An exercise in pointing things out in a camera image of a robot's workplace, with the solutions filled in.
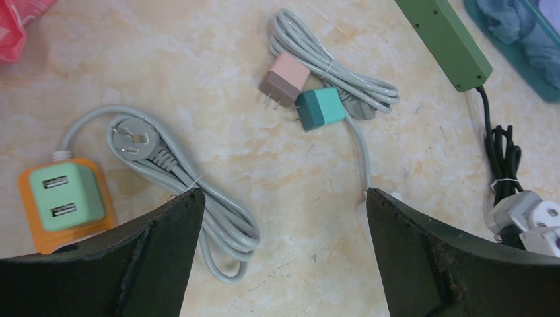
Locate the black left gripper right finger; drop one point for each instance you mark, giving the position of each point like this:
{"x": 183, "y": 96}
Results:
{"x": 430, "y": 268}

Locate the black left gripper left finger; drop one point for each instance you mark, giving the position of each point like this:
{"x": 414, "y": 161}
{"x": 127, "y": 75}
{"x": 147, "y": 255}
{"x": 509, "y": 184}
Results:
{"x": 140, "y": 268}

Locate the orange power strip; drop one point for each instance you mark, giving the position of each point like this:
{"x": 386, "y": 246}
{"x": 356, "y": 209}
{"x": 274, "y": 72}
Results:
{"x": 47, "y": 242}

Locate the green plug adapter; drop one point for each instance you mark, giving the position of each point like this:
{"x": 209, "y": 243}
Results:
{"x": 66, "y": 196}

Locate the green power strip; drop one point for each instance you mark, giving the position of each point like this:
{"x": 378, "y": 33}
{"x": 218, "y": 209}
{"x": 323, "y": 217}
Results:
{"x": 448, "y": 41}

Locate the white power strip with USB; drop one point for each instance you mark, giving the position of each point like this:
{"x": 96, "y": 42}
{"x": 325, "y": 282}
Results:
{"x": 361, "y": 215}

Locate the teal plug adapter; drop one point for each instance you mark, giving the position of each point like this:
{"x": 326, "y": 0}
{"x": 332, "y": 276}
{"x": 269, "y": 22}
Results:
{"x": 319, "y": 107}

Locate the teal plastic basket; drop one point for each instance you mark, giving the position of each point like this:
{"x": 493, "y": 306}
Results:
{"x": 516, "y": 55}

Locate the lavender cloth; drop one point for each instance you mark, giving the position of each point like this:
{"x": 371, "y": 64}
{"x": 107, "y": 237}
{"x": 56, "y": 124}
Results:
{"x": 511, "y": 22}

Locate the pink patterned cloth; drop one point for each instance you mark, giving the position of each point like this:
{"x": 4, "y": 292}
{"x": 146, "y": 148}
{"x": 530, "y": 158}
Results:
{"x": 15, "y": 15}

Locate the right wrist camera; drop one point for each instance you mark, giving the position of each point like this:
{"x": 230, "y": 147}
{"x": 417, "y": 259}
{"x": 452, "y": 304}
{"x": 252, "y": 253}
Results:
{"x": 527, "y": 222}

